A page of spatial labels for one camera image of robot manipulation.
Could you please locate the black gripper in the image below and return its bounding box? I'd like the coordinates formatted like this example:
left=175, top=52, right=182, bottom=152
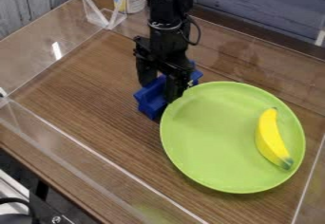
left=134, top=23, right=192, bottom=103

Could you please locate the blue plastic block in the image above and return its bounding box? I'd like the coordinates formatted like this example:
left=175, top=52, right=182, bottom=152
left=134, top=60, right=204, bottom=120

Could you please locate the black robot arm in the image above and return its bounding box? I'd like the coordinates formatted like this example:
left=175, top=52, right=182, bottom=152
left=134, top=0, right=196, bottom=103

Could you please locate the green round plate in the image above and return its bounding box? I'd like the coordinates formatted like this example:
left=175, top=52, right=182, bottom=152
left=161, top=82, right=307, bottom=194

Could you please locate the yellow toy banana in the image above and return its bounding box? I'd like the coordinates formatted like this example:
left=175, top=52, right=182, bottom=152
left=256, top=107, right=293, bottom=170

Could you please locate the clear acrylic enclosure wall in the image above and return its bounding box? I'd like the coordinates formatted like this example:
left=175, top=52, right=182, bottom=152
left=0, top=0, right=325, bottom=224

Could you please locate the black cable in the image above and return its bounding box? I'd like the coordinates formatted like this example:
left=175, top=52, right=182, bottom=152
left=0, top=196, right=46, bottom=224

